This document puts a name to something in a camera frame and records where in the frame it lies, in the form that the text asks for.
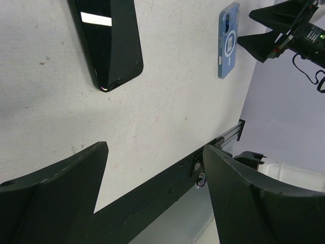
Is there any aluminium frame rail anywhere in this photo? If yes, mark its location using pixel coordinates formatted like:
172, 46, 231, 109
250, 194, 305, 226
214, 119, 245, 149

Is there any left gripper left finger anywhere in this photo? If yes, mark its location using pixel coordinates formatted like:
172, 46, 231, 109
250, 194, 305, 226
1, 141, 109, 243

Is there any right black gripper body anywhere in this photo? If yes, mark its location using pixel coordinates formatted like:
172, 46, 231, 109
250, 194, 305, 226
275, 1, 324, 68

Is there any blue phone case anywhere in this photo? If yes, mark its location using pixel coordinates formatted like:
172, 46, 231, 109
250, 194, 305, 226
218, 2, 240, 79

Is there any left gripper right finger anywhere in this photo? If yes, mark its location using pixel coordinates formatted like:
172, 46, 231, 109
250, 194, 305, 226
203, 145, 324, 243

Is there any black smartphone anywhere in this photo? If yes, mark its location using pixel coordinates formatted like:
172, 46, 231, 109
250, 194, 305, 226
68, 1, 144, 93

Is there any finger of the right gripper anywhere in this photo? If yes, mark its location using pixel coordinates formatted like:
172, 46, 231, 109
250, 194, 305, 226
237, 30, 282, 63
249, 1, 312, 33

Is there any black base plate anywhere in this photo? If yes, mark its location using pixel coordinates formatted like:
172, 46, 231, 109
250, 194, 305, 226
86, 147, 204, 244

